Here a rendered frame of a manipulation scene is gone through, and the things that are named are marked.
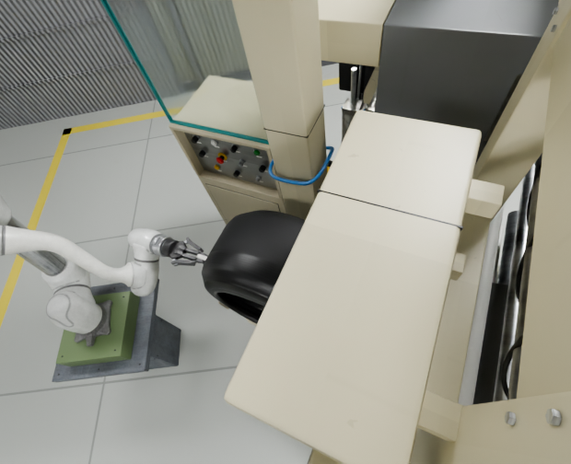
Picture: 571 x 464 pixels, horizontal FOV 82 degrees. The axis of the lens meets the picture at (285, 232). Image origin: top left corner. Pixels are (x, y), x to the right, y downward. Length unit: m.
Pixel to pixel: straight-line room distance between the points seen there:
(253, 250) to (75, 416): 2.15
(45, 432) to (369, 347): 2.67
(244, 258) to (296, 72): 0.51
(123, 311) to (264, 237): 1.13
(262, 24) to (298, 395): 0.66
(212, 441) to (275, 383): 1.92
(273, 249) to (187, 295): 1.78
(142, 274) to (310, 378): 1.11
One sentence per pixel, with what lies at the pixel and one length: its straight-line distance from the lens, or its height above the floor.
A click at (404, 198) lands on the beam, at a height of 1.78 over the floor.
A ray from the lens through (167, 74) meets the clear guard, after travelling 1.52.
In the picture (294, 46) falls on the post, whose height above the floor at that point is 1.90.
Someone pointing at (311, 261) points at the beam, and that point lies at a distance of 0.54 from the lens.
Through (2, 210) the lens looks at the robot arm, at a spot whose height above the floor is 1.47.
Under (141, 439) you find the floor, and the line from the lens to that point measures 2.59.
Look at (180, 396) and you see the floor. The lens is 2.50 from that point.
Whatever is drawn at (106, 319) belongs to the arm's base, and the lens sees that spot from 1.93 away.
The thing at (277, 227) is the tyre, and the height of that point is 1.45.
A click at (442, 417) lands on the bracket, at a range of 0.55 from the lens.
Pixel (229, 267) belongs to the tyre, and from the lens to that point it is 0.97.
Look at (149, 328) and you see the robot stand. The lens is 1.94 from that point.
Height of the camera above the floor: 2.27
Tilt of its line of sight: 59 degrees down
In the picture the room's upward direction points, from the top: 16 degrees counter-clockwise
